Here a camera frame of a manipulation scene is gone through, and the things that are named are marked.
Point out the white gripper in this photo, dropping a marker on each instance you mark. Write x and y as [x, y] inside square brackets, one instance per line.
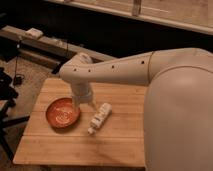
[82, 93]

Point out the white plastic bottle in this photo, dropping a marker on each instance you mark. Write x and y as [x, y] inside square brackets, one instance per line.
[99, 118]

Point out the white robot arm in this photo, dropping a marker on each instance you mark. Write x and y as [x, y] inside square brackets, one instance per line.
[178, 106]

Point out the orange ceramic bowl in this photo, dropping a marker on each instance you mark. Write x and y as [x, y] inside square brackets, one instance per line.
[61, 113]

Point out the wooden table board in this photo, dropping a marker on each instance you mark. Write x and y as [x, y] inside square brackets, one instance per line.
[119, 142]

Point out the black tripod stand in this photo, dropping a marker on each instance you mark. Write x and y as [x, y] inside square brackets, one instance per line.
[8, 94]

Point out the small white box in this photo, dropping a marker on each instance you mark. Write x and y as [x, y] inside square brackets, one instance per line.
[35, 33]

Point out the long wooden beam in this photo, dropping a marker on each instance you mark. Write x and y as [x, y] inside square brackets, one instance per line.
[50, 45]

